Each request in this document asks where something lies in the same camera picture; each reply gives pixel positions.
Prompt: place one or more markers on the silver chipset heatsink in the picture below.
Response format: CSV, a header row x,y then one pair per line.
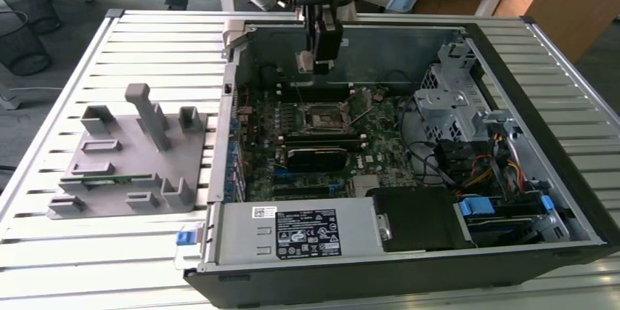
x,y
369,183

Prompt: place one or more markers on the silver power supply unit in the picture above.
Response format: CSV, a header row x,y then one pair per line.
x,y
242,230

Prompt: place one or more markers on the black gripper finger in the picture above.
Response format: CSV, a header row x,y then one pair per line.
x,y
329,45
309,27

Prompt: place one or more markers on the grey case latch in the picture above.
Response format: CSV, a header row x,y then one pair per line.
x,y
235,28

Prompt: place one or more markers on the wooden cabinet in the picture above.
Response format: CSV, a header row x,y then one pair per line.
x,y
571,5

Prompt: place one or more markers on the black graphics card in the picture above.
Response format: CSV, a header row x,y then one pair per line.
x,y
318,161

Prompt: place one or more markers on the white case sticker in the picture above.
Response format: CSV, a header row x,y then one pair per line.
x,y
346,42

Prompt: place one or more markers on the black mesh waste bin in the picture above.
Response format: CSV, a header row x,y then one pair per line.
x,y
25,45
42,8

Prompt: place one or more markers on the green motherboard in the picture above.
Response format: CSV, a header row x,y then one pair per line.
x,y
387,121

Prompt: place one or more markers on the metal drive cage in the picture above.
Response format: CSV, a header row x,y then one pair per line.
x,y
441,101

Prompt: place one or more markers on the green RAM stick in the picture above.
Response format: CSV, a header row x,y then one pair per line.
x,y
122,179

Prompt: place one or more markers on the silver CPU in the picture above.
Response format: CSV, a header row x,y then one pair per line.
x,y
305,62

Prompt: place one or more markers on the blue disk carrier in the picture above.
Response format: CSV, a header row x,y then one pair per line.
x,y
477,206

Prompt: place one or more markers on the black expansion slot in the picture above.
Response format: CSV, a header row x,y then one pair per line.
x,y
301,191

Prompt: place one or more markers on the black PC case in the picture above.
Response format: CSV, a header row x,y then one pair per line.
x,y
387,288

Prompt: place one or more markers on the CPU socket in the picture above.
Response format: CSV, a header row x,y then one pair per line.
x,y
323,118

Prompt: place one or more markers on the grey parts rack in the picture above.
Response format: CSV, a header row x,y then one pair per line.
x,y
141,165

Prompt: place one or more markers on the blue plastic latch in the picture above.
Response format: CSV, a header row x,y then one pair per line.
x,y
546,204
187,237

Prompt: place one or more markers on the silver drive bracket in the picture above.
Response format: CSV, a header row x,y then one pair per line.
x,y
521,150

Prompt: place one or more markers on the grey stand foot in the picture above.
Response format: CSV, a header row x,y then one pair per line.
x,y
10,101

